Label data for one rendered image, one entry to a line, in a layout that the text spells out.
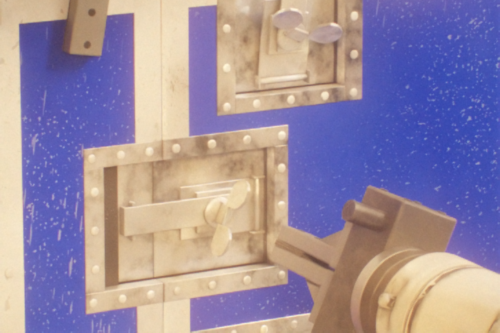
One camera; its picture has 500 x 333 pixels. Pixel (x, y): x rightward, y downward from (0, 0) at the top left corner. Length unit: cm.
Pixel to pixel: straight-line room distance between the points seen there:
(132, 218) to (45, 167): 9
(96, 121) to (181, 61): 8
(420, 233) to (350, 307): 7
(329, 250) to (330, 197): 21
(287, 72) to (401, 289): 35
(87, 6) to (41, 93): 7
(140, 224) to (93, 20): 17
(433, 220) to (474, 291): 13
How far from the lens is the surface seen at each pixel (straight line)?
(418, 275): 179
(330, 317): 188
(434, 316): 175
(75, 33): 198
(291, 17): 205
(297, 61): 210
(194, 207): 208
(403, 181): 216
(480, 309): 173
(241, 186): 207
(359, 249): 187
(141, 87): 203
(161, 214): 207
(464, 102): 217
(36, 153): 200
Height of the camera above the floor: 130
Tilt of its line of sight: 13 degrees down
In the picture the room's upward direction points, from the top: straight up
